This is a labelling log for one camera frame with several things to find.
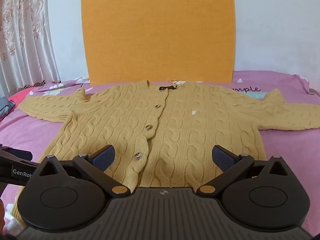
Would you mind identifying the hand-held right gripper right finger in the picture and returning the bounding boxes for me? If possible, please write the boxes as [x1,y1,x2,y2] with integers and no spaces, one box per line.
[197,145,292,197]

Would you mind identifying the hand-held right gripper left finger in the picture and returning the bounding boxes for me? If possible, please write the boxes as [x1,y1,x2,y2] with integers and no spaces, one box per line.
[32,145,131,197]

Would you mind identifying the yellow cable-knit cardigan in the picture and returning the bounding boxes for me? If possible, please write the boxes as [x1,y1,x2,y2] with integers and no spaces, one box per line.
[14,79,320,230]

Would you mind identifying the pink printed bedsheet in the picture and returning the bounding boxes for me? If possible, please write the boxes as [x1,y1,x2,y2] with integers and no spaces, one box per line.
[0,70,320,233]

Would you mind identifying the grey and blue garment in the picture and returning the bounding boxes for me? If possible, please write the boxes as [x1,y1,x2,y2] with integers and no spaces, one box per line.
[0,96,16,121]

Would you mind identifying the red cloth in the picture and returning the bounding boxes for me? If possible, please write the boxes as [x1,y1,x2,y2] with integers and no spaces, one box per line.
[9,86,35,101]

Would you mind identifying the pink floral curtain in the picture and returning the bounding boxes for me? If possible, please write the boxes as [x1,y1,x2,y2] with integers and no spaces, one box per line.
[0,0,62,98]

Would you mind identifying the orange headboard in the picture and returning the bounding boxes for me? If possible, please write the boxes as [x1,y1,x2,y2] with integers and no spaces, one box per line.
[80,0,235,85]

